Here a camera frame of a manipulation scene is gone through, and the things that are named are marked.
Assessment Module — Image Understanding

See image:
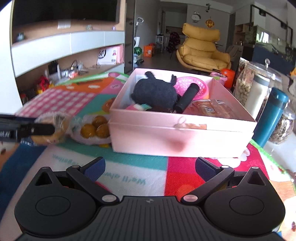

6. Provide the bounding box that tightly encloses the packaged bread bun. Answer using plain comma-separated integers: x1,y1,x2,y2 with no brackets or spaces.
30,112,71,146

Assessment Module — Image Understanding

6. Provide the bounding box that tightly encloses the pink pig toy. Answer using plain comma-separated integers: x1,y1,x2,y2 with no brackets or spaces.
126,103,152,111

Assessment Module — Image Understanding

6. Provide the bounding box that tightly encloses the black cylindrical handle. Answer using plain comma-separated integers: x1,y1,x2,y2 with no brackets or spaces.
173,83,200,113

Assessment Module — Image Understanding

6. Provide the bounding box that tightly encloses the black plush toy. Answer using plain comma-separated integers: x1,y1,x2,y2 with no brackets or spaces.
130,71,179,110

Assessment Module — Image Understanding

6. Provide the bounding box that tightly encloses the pink plastic strainer basket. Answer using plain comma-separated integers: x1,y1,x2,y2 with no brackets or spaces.
174,76,210,99

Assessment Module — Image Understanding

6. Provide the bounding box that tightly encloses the colourful play mat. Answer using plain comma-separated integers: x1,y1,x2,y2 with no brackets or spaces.
1,70,295,240

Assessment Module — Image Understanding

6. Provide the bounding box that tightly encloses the bag of yellow balls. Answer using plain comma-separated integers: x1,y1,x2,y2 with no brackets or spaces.
68,114,111,146

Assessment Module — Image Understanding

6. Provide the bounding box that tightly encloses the pink cardboard box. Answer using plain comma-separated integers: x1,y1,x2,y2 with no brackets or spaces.
109,68,256,158

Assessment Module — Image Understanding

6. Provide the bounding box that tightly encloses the small glass seed jar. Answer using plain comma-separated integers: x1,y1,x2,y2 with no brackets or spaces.
269,107,295,144

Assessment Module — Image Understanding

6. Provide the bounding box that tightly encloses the teal thermos bottle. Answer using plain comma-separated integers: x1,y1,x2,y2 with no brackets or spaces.
252,87,289,148

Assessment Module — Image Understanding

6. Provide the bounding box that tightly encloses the white thermos bottle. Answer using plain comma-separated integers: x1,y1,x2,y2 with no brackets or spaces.
244,74,270,120

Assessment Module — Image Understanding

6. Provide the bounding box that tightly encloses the orange plastic bucket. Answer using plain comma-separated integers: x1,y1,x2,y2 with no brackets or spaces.
220,68,235,89

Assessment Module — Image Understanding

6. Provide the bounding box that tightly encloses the large glass nut jar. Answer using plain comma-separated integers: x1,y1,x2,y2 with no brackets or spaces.
233,57,282,106

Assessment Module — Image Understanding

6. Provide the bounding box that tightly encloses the black television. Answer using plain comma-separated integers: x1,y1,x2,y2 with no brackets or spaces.
12,0,120,27

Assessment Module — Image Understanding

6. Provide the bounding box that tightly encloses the white SF parcel box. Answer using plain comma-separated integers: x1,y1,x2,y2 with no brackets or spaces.
97,45,124,65

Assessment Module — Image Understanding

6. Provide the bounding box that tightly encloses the yellow lounge chair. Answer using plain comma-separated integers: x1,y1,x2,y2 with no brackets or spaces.
176,23,231,72

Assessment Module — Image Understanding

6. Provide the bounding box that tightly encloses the yellow duck plush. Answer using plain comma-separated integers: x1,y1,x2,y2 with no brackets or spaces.
290,67,296,79

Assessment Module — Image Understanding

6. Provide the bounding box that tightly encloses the watermelon ball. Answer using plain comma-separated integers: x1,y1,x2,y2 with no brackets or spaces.
133,46,142,56

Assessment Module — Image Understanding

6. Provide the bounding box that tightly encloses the orange paper bag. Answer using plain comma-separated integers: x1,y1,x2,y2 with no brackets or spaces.
144,45,155,58

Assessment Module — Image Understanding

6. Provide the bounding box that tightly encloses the glass fish tank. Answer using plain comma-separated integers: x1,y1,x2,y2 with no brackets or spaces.
242,26,295,75

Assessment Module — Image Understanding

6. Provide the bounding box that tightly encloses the orange hanging ornament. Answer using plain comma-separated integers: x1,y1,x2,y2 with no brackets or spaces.
205,19,215,28

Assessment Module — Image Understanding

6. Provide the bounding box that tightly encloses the panda wall clock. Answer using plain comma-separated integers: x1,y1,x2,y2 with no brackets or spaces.
191,11,201,23

